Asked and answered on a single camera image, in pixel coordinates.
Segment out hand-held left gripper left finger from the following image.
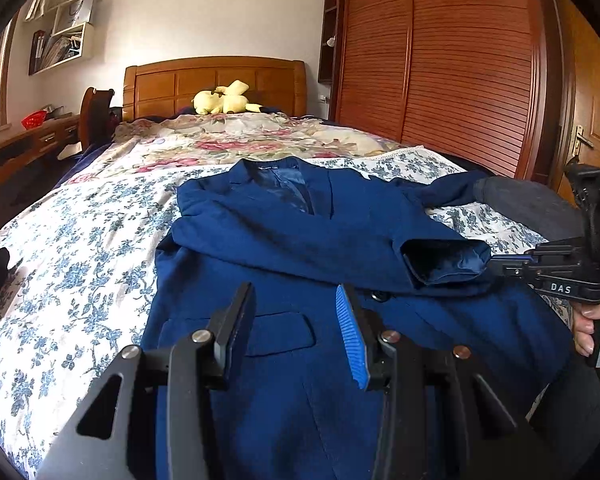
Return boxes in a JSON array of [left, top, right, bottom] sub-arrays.
[[36, 282, 257, 480]]

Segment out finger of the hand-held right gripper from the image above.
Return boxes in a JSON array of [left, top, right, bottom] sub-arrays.
[[489, 254, 537, 281]]

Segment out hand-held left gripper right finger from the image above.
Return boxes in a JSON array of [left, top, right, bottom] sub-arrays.
[[335, 284, 546, 480]]

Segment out blue suit jacket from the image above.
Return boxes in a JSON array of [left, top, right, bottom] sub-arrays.
[[140, 157, 576, 480]]

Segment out person's right hand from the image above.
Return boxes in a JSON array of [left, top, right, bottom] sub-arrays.
[[572, 295, 600, 357]]

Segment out dark grey cloth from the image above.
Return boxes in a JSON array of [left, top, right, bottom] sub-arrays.
[[472, 175, 586, 248]]

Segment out person's dark trousers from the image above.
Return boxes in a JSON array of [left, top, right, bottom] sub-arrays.
[[530, 355, 600, 480]]

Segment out blue floral bedspread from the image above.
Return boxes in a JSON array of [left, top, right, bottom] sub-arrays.
[[0, 145, 576, 480]]

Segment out wooden door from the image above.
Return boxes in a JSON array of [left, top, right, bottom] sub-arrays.
[[550, 0, 600, 221]]

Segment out pink floral blanket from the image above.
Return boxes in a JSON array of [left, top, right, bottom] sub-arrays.
[[111, 111, 406, 171]]

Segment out wooden slatted wardrobe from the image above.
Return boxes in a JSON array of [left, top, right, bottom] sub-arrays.
[[330, 0, 563, 186]]

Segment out navy blue bedsheet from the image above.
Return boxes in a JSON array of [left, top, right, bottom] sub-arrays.
[[55, 140, 116, 186]]

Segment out yellow plush toy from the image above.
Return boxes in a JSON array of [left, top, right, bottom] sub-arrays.
[[192, 80, 263, 116]]

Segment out wooden bed headboard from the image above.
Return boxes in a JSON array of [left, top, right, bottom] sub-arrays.
[[122, 56, 307, 122]]

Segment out dark wooden chair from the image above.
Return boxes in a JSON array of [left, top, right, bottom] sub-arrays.
[[77, 87, 116, 148]]

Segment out dark wooden corner shelf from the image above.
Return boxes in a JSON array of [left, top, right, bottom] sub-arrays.
[[317, 0, 341, 85]]

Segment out wooden desk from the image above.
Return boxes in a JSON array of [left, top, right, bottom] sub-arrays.
[[0, 114, 83, 251]]

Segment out brass door handle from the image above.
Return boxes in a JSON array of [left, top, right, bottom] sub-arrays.
[[572, 125, 595, 158]]

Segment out white wall shelf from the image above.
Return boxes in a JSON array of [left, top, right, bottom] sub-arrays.
[[24, 0, 106, 76]]

